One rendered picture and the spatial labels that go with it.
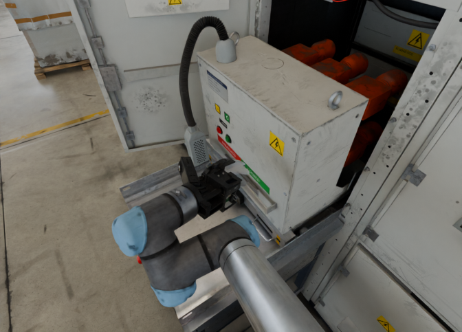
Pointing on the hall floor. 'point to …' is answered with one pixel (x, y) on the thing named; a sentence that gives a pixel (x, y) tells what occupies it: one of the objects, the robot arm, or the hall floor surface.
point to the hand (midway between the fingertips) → (238, 164)
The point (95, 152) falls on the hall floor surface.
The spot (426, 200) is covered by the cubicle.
